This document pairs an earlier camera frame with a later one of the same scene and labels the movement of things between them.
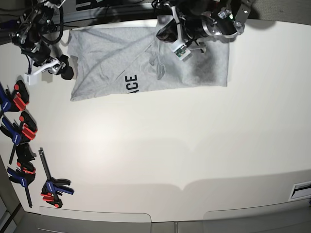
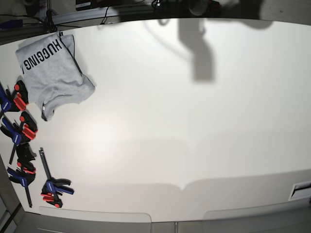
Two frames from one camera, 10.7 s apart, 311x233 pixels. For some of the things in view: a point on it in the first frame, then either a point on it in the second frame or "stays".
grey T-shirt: (112, 62) -> (52, 73)
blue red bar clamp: (49, 192) stays
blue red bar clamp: (15, 101) stays
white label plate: (301, 191) stays
